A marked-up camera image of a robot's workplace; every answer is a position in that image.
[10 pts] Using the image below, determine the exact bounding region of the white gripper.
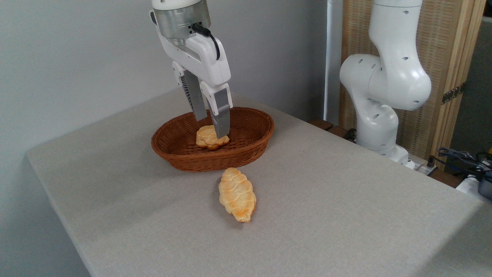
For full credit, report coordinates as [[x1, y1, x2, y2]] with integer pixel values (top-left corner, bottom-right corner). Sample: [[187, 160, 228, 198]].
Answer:
[[155, 28, 233, 139]]

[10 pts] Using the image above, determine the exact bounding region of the long golden croissant bread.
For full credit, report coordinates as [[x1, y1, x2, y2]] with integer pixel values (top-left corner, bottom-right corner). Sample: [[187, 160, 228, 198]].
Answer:
[[218, 167, 257, 223]]

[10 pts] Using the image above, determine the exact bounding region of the small golden bread roll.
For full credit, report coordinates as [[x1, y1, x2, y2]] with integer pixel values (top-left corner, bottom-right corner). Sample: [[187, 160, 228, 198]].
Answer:
[[196, 125, 230, 151]]

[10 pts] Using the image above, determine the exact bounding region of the brown woven wicker basket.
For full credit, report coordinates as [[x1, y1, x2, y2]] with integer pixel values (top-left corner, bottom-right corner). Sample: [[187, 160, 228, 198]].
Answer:
[[151, 107, 275, 172]]

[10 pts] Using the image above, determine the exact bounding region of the white vertical pole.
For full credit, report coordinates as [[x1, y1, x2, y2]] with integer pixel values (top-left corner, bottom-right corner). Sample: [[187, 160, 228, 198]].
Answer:
[[324, 0, 344, 126]]

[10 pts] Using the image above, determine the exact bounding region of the white power strip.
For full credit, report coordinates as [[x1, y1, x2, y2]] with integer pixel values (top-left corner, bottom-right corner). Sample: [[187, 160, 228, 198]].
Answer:
[[407, 155, 439, 177]]

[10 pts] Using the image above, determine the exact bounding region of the wooden woven folding screen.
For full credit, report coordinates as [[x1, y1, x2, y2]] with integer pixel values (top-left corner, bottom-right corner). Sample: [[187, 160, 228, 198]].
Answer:
[[340, 0, 487, 170]]

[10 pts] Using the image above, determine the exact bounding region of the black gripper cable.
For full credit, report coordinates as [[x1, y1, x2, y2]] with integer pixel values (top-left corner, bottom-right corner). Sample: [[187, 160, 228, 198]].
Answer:
[[191, 23, 221, 61]]

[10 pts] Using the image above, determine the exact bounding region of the tangle of dark cables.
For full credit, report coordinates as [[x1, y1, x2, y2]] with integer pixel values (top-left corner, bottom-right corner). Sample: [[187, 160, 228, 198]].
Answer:
[[434, 147, 492, 182]]

